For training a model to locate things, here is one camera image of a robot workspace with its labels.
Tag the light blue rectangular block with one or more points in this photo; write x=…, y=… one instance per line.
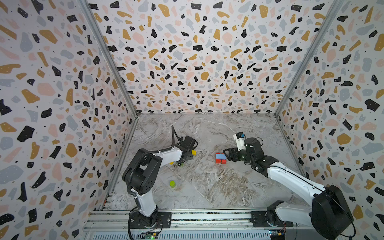
x=223, y=156

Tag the right wall corner aluminium post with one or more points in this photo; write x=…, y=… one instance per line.
x=331, y=14

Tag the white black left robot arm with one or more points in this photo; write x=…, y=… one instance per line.
x=141, y=174

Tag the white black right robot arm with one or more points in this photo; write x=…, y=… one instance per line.
x=326, y=209

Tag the left wall corner aluminium post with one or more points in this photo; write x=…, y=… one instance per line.
x=84, y=5

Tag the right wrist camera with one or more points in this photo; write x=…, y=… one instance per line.
x=240, y=140

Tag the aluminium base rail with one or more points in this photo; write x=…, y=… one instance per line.
x=198, y=224

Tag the wall corner aluminium post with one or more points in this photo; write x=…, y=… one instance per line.
x=331, y=14
x=84, y=5

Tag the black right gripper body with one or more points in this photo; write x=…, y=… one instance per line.
x=235, y=153

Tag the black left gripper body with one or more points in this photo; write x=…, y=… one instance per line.
x=190, y=155

